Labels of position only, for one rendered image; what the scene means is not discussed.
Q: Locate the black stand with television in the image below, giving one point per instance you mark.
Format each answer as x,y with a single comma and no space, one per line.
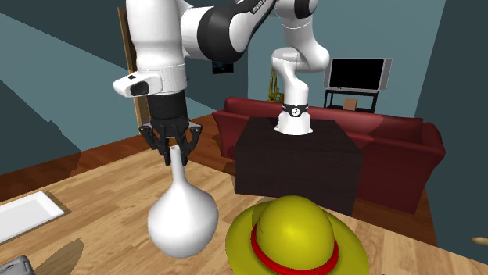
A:
356,74

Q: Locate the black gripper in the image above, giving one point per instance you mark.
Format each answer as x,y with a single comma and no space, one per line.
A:
167,108

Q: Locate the yellow hat with red band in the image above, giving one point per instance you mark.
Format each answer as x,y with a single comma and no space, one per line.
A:
293,228

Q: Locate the dark robot stand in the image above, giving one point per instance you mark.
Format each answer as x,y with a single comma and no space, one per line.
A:
297,167

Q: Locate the dark wall picture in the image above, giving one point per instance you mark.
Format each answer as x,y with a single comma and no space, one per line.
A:
223,68

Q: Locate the red sofa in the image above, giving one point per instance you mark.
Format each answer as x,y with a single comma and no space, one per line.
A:
396,152

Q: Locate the yellow metal floor stand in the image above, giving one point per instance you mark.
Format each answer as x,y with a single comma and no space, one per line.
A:
273,85

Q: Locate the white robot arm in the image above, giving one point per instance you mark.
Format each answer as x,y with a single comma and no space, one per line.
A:
156,42

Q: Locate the white flat rectangular tray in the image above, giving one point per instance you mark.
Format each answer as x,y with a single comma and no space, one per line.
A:
26,213

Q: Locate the white long-necked vase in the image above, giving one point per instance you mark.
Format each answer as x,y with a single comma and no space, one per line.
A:
183,221

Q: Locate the brown wooden door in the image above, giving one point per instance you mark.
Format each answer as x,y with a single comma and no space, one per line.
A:
131,57

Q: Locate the grey box-shaped object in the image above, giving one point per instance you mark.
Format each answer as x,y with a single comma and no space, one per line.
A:
15,266

